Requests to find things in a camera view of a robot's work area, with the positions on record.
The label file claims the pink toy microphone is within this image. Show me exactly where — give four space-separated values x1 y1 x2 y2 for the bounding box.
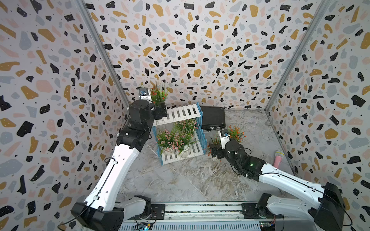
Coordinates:
273 151 285 168

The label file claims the aluminium corner post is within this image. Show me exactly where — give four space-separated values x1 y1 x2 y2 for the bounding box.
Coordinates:
265 0 331 113
75 0 130 109

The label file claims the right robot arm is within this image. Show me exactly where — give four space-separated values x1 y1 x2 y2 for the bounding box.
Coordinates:
210 140 348 231

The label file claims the blue white two-tier rack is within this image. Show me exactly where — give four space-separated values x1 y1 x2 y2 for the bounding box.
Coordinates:
152 103 207 165

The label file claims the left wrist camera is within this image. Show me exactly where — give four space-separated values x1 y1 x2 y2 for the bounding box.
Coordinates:
139 87 152 102

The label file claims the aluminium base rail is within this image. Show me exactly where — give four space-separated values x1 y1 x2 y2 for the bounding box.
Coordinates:
118 201 324 231

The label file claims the left aluminium corner post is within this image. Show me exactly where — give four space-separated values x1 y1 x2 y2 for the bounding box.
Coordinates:
75 0 130 109

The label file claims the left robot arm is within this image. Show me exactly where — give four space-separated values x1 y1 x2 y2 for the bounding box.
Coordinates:
71 100 165 231

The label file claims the right aluminium corner post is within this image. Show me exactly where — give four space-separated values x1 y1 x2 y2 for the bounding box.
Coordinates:
265 0 331 113

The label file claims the pink flower pot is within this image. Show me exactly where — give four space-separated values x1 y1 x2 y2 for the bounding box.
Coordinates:
174 118 198 136
157 130 176 154
173 133 195 155

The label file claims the red flower pot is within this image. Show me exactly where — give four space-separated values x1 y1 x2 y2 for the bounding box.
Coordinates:
208 135 222 158
150 82 168 106

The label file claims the orange flower pot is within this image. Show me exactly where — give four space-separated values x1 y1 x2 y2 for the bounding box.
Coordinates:
228 126 246 142

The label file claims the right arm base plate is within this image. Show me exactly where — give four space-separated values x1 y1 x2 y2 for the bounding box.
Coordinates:
241 203 283 219

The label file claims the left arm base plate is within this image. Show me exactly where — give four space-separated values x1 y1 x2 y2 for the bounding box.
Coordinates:
150 204 166 220

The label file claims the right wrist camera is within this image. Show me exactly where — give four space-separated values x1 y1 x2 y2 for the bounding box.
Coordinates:
218 129 229 150

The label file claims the black ribbed carrying case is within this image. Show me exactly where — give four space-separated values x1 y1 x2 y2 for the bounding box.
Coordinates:
200 106 226 131

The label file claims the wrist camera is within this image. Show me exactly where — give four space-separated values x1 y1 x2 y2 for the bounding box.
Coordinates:
139 87 152 102
218 129 229 150

